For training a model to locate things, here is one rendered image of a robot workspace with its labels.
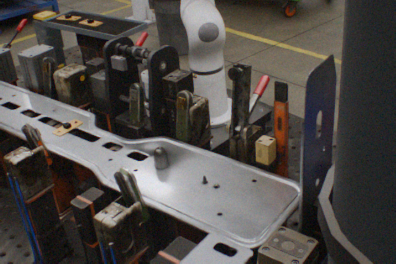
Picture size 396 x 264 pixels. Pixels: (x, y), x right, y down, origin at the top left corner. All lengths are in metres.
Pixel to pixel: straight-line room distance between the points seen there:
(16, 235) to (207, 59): 0.80
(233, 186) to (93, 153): 0.37
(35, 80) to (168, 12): 2.76
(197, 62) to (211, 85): 0.10
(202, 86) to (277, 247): 0.96
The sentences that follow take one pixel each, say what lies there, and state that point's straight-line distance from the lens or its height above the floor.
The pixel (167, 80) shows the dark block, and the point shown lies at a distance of 1.30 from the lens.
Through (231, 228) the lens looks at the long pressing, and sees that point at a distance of 0.98.
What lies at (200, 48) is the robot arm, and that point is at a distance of 1.60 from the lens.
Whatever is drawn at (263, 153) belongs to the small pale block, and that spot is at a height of 1.04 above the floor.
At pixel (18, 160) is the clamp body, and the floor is 1.04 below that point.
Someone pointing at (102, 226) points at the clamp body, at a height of 1.03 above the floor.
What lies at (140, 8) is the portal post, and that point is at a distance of 5.42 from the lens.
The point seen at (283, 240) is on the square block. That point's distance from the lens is 0.86.
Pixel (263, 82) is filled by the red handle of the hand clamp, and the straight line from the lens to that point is 1.19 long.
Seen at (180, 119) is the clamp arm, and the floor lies 1.04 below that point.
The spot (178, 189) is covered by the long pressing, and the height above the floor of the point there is 1.00.
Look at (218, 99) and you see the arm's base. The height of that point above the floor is 0.86.
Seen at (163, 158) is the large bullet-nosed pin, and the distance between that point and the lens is 1.14.
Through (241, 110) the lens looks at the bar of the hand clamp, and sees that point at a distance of 1.13.
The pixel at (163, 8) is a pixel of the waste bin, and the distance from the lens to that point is 4.33.
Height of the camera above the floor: 1.65
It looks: 29 degrees down
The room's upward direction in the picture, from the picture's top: 5 degrees counter-clockwise
